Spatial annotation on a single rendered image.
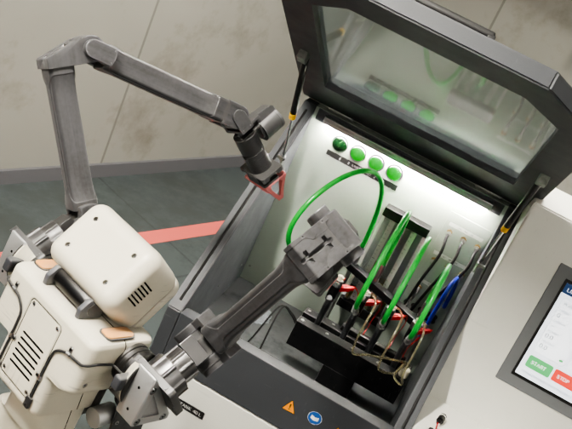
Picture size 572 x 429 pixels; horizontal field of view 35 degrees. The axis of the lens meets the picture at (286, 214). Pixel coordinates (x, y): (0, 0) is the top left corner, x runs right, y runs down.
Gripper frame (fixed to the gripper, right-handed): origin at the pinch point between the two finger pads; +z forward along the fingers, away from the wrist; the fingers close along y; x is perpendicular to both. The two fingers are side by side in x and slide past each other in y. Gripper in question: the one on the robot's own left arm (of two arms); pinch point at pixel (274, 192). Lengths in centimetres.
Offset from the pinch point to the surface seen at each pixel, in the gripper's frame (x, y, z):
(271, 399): 31, -12, 43
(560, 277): -43, -45, 46
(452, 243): -40, -7, 51
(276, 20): -149, 259, 111
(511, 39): -233, 165, 157
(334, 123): -35.3, 23.8, 13.6
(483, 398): -12, -40, 68
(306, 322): 8.3, 1.3, 43.6
